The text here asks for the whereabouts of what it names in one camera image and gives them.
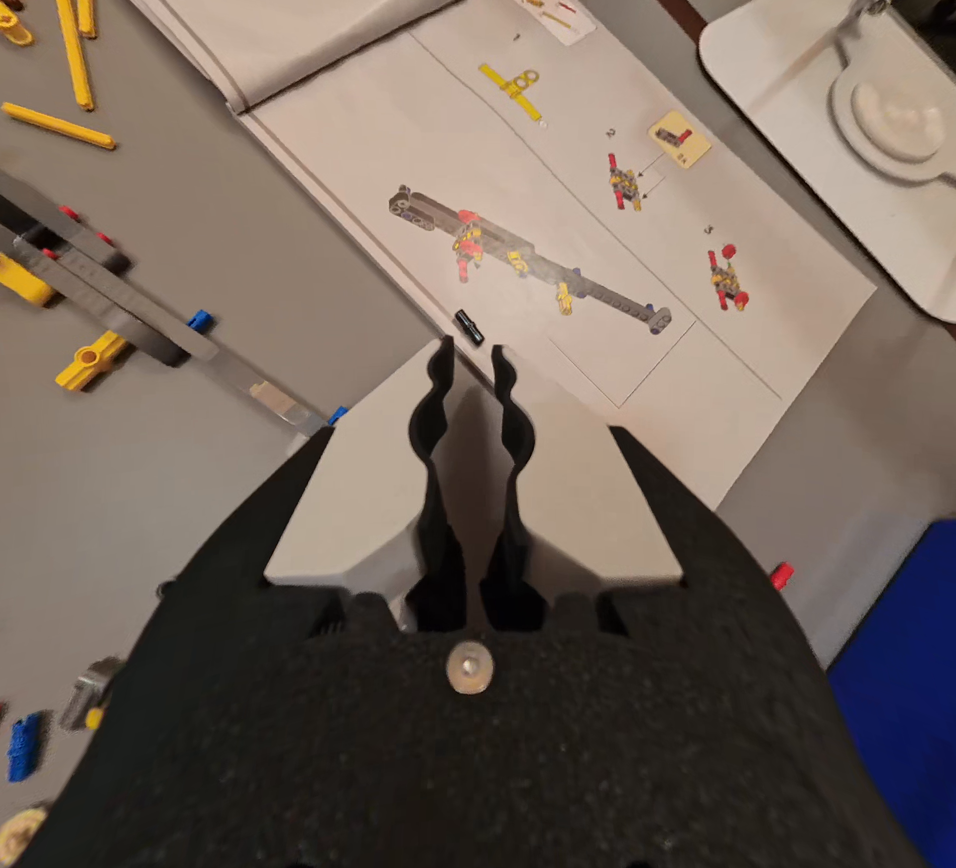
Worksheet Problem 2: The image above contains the blue lego pin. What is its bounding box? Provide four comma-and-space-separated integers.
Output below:
6, 711, 44, 783

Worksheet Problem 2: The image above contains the white document stand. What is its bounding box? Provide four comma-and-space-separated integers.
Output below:
698, 0, 956, 324

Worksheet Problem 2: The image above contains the open lego instruction booklet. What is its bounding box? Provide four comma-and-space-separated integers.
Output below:
41, 0, 878, 510

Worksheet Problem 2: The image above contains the blue plastic bin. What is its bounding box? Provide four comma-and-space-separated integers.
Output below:
828, 518, 956, 868

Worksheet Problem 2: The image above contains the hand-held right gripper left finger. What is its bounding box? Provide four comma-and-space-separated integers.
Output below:
263, 335, 470, 633

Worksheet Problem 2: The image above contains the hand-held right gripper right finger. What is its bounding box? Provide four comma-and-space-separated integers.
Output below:
479, 344, 686, 631

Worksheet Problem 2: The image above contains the tan lego gear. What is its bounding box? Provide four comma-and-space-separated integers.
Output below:
0, 807, 49, 868

